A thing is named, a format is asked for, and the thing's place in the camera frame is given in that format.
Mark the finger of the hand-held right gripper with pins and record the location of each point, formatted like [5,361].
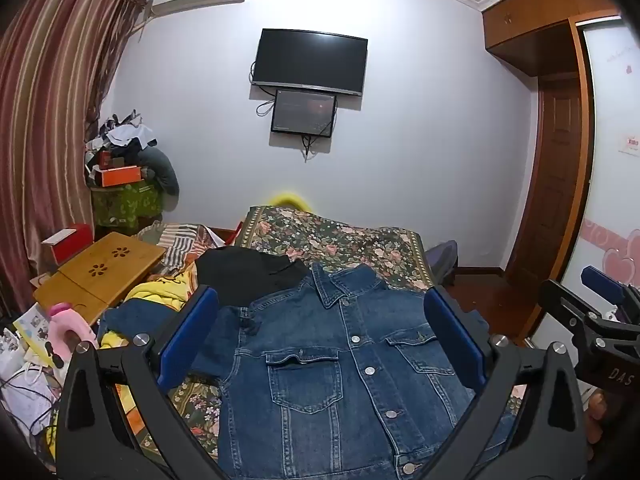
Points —
[605,282]
[565,302]

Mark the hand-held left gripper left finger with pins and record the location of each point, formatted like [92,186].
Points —
[185,340]

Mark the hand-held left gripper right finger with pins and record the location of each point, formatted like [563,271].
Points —
[455,340]

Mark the blue denim jacket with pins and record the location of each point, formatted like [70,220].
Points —
[320,385]

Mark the pile of clothes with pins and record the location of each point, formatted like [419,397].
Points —
[125,132]

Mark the person's right hand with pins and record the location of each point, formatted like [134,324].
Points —
[596,410]

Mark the yellow printed garment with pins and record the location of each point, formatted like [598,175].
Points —
[160,290]

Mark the black garment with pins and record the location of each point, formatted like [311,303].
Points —
[240,275]

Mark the striped cloth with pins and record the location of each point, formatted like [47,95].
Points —
[175,245]

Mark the wooden folding table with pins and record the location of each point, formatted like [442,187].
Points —
[85,280]

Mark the pink plush toy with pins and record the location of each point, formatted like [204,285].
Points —
[67,322]

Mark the white heart-print wardrobe door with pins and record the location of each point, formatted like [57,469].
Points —
[612,160]

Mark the wooden door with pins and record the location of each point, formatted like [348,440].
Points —
[555,170]

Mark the floral bed blanket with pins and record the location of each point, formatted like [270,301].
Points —
[340,240]

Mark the printed booklet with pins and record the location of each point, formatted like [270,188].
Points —
[32,322]

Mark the white plastic bags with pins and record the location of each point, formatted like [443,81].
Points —
[20,385]

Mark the grey pillow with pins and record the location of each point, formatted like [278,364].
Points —
[162,167]

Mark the yellow round object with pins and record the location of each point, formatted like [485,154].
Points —
[290,197]

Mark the orange box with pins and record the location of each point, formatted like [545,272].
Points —
[120,175]

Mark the small dark red box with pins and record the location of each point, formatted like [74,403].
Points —
[110,159]

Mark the striped maroon curtain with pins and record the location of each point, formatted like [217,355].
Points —
[45,110]

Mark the wooden wardrobe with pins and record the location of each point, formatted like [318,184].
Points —
[530,20]

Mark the small black wall monitor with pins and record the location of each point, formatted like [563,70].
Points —
[302,112]

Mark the wall-mounted black television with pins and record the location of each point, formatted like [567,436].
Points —
[310,60]

